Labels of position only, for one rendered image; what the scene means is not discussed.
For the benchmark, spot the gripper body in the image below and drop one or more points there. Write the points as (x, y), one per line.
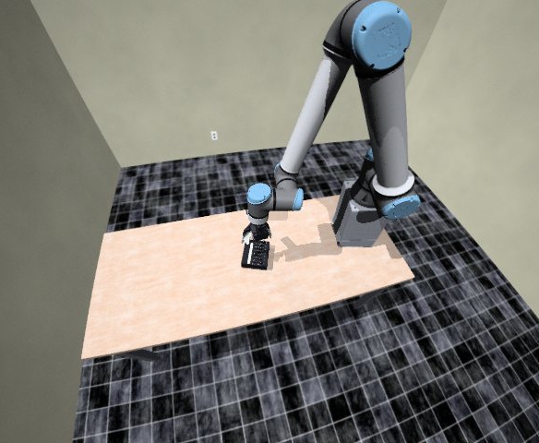
(258, 235)

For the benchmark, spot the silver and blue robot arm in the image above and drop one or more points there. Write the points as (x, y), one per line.
(378, 34)

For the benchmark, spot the black lighting desk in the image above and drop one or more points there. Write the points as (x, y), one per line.
(255, 255)

